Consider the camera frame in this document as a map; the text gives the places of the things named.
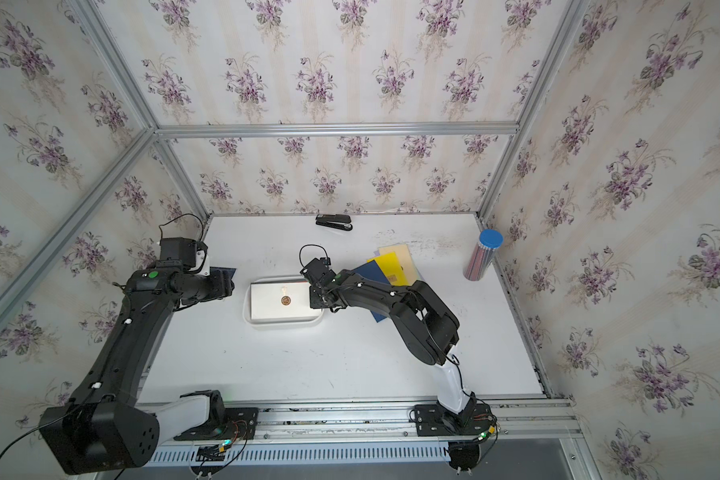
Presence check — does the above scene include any blue envelope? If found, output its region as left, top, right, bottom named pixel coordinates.
left=352, top=259, right=394, bottom=323

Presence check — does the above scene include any white rectangular storage tray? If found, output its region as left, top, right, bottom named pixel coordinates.
left=243, top=276, right=324, bottom=329

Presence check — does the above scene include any white envelope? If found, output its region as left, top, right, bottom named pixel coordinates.
left=249, top=281, right=321, bottom=323

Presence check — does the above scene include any beige envelope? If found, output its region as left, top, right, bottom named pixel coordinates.
left=378, top=243, right=422, bottom=285

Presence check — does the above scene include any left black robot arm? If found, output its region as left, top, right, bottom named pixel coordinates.
left=39, top=237, right=235, bottom=475

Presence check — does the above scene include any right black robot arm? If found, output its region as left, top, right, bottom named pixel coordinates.
left=301, top=257, right=486, bottom=429

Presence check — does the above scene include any dark blue booklet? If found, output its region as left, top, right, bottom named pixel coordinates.
left=209, top=266, right=236, bottom=279

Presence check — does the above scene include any black stapler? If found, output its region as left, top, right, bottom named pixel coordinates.
left=315, top=214, right=353, bottom=231

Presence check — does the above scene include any blue-lidded pencil tube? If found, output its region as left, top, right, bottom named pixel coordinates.
left=464, top=229, right=504, bottom=281

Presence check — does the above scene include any small circuit board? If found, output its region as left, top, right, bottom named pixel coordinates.
left=195, top=445, right=228, bottom=463

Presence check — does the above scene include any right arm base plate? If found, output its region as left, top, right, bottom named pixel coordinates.
left=409, top=402, right=497, bottom=438

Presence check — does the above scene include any aluminium mounting rail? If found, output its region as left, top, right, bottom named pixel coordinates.
left=142, top=400, right=601, bottom=479

